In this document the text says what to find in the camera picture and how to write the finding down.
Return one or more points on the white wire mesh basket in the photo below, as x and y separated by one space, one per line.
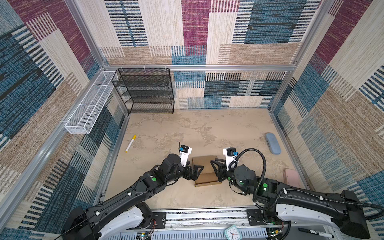
87 112

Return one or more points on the pink flat case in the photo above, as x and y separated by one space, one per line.
292 178

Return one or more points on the brown cardboard box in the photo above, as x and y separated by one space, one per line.
207 176

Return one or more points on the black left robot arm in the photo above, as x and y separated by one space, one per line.
127 209

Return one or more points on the black wire shelf rack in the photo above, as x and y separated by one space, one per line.
145 91

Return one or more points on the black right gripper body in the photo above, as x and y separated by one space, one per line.
223 174

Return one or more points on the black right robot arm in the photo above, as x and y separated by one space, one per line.
281 202

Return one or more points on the small teal alarm clock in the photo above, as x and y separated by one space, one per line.
233 233

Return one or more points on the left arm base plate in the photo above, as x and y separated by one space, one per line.
157 220

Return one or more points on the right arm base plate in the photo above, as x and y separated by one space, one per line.
257 217

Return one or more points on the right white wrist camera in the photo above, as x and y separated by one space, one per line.
231 155

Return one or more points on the yellow-capped white marker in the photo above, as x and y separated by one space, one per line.
130 143

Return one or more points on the blue-grey glasses case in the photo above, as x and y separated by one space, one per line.
273 144

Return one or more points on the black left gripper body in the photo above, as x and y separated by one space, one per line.
186 173

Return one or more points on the black marker pen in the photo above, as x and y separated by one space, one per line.
321 234

